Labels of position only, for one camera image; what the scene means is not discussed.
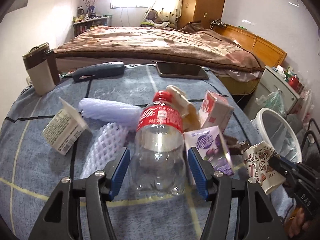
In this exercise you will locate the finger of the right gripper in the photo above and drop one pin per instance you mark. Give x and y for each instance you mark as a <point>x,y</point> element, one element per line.
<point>290,161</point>
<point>274,163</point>

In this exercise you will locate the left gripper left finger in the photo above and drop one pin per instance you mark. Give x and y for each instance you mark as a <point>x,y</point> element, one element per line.
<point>102,187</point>

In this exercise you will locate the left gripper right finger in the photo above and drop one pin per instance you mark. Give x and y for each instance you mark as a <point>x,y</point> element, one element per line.
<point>215,187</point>

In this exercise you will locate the patterned paper cup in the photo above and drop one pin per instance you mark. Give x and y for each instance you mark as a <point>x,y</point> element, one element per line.
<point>256,160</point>

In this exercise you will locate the purple drink carton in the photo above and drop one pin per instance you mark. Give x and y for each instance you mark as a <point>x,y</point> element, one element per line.
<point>212,147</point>

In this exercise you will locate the clear cola bottle red label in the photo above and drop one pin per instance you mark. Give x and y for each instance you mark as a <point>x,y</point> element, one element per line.
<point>157,165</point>

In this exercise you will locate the white yogurt tub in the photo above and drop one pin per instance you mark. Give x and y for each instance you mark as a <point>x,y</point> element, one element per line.
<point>65,128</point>

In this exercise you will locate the white foam fruit net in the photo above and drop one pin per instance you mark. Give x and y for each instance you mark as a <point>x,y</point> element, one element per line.
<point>123,114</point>

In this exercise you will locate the strawberry milk carton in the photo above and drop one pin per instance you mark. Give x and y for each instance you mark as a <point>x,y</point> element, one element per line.
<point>215,111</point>

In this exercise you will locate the white trash bin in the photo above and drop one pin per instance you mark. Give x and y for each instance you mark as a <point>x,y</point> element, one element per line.
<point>258,122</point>

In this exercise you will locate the right hand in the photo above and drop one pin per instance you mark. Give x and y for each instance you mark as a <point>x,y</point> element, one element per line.
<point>298,227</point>

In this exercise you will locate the black office chair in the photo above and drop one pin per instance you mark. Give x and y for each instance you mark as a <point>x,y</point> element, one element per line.
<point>310,146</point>

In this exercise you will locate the brown snack wrapper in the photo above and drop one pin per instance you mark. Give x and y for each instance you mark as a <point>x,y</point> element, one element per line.
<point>235,146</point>

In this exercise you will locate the translucent bin liner bag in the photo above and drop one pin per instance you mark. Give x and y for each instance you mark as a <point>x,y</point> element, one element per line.
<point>280,134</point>

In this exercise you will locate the blue plaid table cloth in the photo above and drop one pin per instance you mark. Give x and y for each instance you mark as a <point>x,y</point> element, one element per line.
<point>31,168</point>

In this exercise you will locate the green printed plastic bag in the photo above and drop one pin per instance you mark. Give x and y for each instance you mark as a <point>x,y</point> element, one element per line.
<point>273,101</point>

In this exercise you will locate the red container on nightstand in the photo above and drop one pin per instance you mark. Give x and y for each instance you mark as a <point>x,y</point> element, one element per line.
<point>294,82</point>

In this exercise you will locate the white nightstand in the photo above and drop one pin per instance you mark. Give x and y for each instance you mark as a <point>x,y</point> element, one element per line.
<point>270,82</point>

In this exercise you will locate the bed mattress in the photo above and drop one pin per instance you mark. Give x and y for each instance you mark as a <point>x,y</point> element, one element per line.
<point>236,82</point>

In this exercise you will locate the wooden headboard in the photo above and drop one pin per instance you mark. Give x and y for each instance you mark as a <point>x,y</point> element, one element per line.
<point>270,54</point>

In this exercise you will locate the dark blue glasses case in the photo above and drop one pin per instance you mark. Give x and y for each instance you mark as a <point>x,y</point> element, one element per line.
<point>97,71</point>

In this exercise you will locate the brown white thermos mug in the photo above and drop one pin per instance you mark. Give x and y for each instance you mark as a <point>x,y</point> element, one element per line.
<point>40,64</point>

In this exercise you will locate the brown bed blanket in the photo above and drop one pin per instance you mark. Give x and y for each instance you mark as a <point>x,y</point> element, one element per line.
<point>193,44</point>

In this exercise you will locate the cluttered desk shelf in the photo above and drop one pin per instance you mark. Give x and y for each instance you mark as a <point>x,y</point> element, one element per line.
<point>86,21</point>

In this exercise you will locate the teddy bear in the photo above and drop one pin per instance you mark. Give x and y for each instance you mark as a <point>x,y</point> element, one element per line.
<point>152,17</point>

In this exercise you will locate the wooden wardrobe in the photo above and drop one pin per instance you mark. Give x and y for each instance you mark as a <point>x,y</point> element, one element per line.
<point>204,11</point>

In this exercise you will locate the patterned curtain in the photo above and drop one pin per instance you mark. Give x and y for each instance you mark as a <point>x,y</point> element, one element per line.
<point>168,10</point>

